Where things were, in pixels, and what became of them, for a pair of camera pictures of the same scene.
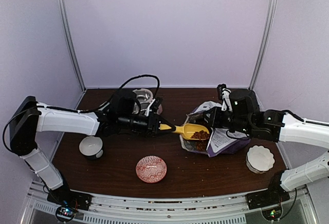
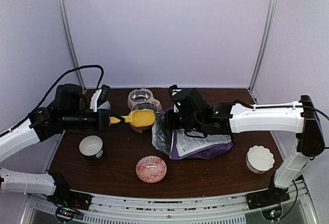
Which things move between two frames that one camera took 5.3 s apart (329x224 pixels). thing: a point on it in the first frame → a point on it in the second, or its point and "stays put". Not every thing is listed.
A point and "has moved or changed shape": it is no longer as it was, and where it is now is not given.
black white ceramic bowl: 91,147 stays put
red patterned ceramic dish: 151,169 stays put
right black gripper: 215,120 → 169,124
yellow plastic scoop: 187,130 has moved or changed shape
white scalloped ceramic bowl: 259,159 stays put
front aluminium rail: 233,210 stays put
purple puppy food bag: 219,142 has moved or changed shape
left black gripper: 153,123 → 103,125
